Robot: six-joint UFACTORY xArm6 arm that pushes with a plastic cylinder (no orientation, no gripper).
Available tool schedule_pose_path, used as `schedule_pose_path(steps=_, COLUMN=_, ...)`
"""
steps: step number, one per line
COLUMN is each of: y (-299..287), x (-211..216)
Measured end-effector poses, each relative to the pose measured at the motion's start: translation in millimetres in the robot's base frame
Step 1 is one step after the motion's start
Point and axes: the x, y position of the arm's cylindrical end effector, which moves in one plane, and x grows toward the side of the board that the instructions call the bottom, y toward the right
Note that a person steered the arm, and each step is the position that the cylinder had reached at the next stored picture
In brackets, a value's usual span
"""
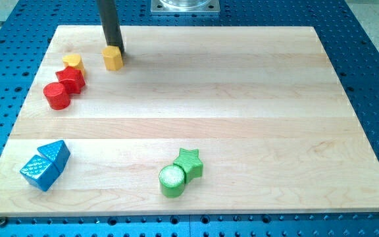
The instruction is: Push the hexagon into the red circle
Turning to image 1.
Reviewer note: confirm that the yellow hexagon block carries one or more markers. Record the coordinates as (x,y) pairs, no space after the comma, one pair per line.
(112,58)

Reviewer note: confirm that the light wooden board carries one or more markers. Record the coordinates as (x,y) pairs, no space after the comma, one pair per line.
(274,127)

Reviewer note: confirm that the green star block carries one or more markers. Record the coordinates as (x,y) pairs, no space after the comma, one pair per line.
(190,163)

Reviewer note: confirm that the green cylinder block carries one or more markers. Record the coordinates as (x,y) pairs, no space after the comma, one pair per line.
(172,181)

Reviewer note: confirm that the red star block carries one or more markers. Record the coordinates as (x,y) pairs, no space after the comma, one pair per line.
(72,79)

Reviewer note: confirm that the yellow heart block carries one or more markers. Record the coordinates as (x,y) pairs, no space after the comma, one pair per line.
(74,61)

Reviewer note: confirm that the blue triangle block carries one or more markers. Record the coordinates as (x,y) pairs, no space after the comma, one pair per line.
(57,153)

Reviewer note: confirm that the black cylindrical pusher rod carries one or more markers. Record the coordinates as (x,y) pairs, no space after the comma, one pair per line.
(110,23)

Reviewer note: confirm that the red cylinder block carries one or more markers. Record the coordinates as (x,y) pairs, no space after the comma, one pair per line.
(56,96)

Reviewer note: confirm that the blue cube block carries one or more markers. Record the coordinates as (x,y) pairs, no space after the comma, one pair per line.
(40,172)

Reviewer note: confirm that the blue perforated metal table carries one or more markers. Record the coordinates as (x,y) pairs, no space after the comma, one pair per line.
(27,28)

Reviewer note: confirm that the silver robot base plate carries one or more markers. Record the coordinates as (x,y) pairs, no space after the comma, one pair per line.
(165,7)

